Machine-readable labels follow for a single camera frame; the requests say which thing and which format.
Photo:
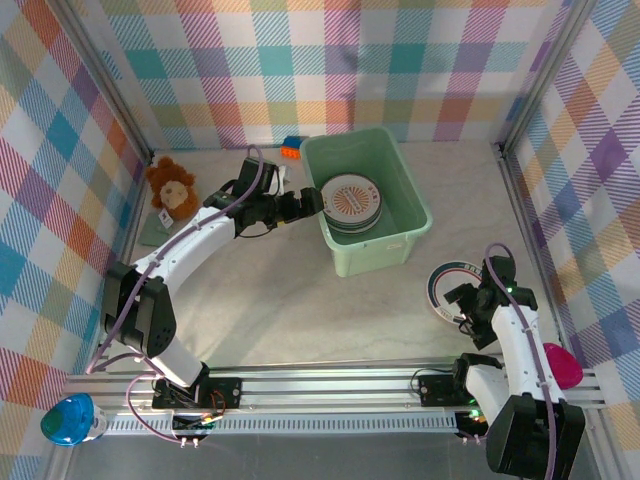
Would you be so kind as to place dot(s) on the green plastic bin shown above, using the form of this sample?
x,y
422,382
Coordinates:
x,y
400,200

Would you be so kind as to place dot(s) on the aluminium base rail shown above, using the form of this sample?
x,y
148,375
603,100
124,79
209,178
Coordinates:
x,y
325,390

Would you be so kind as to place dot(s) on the blue dome button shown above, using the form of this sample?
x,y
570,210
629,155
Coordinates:
x,y
67,420

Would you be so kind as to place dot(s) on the green card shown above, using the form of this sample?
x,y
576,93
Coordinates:
x,y
152,232

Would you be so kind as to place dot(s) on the left controller board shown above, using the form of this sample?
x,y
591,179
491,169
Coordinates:
x,y
192,426

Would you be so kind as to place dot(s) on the green red stripe plate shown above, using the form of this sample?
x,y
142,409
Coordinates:
x,y
440,310

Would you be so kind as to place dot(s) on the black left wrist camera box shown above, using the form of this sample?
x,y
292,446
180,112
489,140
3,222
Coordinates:
x,y
255,175

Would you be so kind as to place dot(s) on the controller board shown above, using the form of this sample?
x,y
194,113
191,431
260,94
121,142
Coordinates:
x,y
475,420
192,426

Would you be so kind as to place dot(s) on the brown plush lion toy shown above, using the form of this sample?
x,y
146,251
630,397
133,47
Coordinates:
x,y
172,192

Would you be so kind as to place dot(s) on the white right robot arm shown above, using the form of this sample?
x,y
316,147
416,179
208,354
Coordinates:
x,y
520,350

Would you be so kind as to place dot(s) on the orange blue toy brick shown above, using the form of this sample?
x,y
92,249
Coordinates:
x,y
291,149

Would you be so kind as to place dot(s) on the aluminium side rail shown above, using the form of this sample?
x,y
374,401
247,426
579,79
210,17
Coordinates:
x,y
525,220
131,230

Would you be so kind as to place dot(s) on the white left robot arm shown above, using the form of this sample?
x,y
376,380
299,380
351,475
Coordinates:
x,y
175,250

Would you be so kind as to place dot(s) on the pink dome button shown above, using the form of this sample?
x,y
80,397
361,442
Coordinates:
x,y
565,370

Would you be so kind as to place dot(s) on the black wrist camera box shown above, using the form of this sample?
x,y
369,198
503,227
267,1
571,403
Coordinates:
x,y
500,270
255,175

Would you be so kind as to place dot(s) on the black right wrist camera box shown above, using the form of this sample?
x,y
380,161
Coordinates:
x,y
500,270

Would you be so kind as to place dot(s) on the right controller board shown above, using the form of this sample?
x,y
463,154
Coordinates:
x,y
475,420

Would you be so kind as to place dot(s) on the aluminium corner post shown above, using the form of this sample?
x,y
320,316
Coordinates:
x,y
110,80
541,75

